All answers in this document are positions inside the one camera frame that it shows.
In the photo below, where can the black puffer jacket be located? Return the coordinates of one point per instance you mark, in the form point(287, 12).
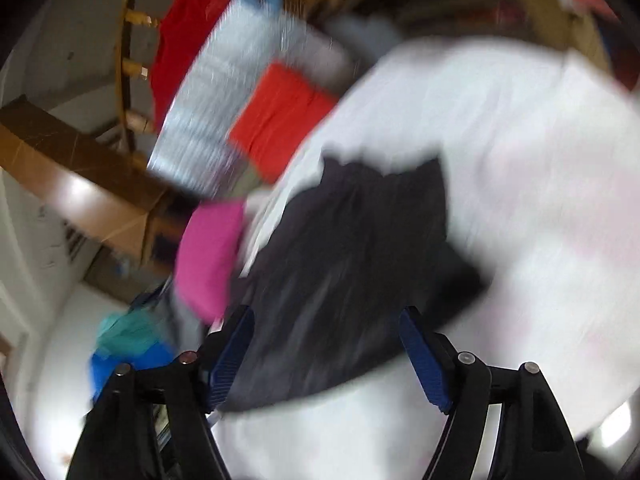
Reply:
point(350, 260)

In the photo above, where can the wooden shelf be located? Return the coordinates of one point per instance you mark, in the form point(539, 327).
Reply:
point(540, 5)

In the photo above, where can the orange-red folded cloth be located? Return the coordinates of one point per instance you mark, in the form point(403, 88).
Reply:
point(280, 115)

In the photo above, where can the brown wooden table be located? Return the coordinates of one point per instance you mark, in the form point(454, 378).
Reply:
point(90, 185)

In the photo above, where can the pink pillow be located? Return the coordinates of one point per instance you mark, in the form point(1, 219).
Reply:
point(210, 260)

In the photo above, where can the wooden chair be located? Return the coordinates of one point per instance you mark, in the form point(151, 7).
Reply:
point(130, 60)

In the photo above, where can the dark red cloth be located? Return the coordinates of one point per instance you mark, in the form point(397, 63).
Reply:
point(182, 35)

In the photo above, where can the teal cloth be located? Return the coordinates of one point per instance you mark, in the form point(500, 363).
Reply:
point(127, 332)

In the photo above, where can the bright blue cloth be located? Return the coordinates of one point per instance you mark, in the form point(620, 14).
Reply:
point(145, 362)

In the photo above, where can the white bed sheet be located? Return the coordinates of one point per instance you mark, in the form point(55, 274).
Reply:
point(525, 185)

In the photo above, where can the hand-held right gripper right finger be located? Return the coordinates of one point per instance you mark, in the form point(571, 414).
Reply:
point(425, 365)

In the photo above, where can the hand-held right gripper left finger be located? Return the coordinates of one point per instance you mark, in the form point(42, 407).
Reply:
point(230, 355)

